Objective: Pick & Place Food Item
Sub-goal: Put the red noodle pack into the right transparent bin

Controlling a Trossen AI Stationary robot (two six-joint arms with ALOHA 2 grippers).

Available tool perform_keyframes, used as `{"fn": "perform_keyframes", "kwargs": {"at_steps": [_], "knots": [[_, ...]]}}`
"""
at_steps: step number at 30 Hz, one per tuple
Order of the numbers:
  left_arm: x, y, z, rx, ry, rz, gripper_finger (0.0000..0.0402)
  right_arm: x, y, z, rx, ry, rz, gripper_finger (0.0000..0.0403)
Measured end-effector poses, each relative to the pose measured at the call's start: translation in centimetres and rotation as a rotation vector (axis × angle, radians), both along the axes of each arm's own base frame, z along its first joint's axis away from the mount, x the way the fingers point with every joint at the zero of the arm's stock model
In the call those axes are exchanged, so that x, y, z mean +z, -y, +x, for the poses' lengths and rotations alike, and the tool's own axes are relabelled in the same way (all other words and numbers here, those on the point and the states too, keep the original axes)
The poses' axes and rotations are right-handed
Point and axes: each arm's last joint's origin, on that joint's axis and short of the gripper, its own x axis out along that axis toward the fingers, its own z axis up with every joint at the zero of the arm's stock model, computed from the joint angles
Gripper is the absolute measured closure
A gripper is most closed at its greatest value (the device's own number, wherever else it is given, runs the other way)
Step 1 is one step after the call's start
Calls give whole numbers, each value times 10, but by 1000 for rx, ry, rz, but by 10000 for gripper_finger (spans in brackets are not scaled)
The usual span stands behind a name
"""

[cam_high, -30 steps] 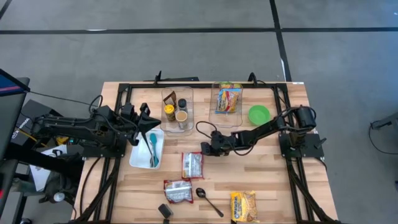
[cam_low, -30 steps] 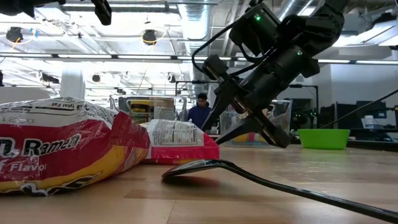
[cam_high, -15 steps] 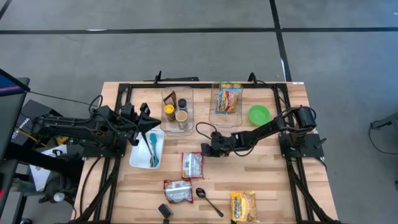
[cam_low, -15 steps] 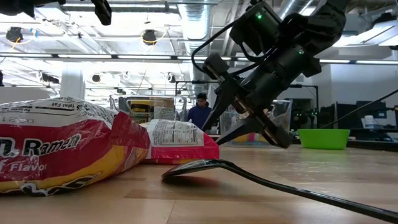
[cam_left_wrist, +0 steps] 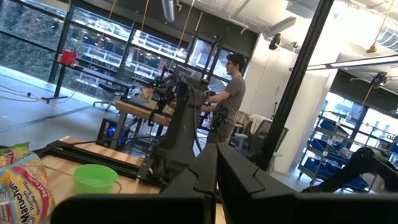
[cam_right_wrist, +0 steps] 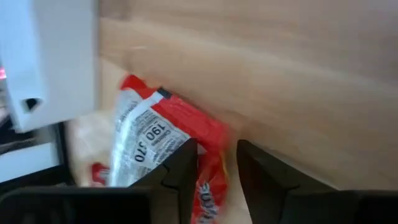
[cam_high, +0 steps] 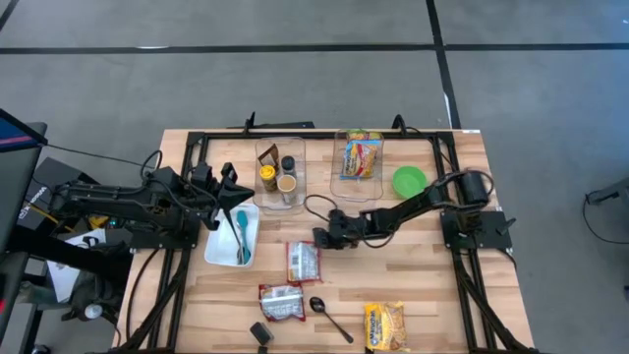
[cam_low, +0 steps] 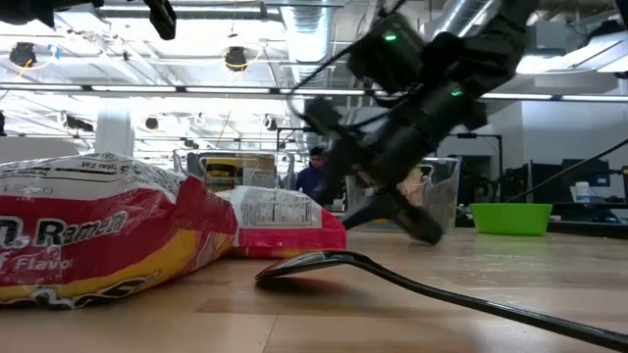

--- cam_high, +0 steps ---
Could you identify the clear plastic bin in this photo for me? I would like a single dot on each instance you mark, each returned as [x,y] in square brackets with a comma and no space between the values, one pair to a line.
[356,189]
[300,162]

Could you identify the dark computer monitor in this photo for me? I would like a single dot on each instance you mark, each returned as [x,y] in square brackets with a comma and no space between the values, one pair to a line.
[19,187]

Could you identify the black clamp bracket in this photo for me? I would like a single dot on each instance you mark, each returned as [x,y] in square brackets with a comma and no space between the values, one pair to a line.
[400,123]
[275,125]

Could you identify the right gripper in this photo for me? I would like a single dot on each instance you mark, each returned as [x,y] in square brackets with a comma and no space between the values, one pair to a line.
[344,228]

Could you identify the black metal rig frame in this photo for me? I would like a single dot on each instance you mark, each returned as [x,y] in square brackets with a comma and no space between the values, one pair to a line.
[319,134]

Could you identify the teal plastic spoon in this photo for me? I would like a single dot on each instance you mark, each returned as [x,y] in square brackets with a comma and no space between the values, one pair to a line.
[243,231]

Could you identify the yellow ramen noodle packet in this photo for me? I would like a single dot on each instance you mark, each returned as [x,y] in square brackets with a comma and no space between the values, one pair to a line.
[385,325]

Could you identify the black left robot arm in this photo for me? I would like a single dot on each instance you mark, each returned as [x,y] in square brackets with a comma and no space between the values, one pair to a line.
[123,201]

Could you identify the white rectangular tray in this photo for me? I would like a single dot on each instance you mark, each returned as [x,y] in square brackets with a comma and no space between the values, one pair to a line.
[218,246]

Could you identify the green plastic bowl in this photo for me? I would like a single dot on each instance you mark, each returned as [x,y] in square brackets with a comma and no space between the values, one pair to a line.
[409,182]

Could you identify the black lid spice jar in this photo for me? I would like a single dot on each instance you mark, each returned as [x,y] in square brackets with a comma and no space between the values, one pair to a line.
[288,163]

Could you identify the blue beef ramen packet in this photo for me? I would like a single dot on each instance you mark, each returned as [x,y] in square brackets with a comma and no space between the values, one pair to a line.
[360,158]

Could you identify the red ramen noodle packet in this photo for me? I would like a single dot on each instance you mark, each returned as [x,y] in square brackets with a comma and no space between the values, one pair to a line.
[303,261]
[282,302]

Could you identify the white round bottle cap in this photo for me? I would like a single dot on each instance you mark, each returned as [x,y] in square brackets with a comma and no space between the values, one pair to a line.
[93,311]

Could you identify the brown snack pouch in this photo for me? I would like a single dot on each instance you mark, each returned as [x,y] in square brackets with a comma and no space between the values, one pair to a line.
[268,155]

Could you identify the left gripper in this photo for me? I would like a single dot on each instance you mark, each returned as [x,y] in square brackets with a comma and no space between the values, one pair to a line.
[204,192]

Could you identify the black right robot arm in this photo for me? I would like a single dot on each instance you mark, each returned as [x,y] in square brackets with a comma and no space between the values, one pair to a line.
[408,209]

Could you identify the black box white lettering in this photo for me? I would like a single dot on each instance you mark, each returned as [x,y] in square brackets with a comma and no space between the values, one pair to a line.
[44,187]

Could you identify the small black table camera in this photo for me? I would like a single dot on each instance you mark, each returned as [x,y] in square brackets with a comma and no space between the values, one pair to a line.
[261,333]

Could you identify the yellow lid jar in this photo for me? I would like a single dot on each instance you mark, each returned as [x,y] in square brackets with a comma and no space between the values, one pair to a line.
[268,176]

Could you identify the white paper sheet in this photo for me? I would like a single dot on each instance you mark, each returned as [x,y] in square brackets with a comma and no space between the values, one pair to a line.
[64,280]

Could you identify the lime chili shrimp ramen packet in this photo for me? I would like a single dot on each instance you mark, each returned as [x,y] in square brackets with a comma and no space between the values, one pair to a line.
[363,134]

